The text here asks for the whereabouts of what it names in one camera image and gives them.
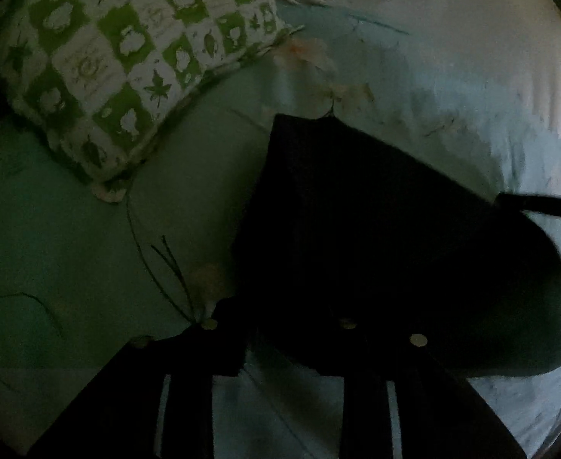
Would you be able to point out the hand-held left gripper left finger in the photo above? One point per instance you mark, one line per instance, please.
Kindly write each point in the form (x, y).
(216, 344)

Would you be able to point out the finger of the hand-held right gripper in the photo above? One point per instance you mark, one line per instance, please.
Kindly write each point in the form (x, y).
(539, 204)

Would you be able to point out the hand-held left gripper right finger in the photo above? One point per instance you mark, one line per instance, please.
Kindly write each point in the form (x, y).
(357, 351)

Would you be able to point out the dark pants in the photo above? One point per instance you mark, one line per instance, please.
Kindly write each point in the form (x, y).
(366, 229)

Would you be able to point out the light blue floral bed sheet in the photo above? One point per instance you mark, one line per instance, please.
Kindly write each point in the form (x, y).
(70, 248)

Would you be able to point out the green white checkered pillow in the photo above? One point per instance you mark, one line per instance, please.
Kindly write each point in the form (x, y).
(118, 62)

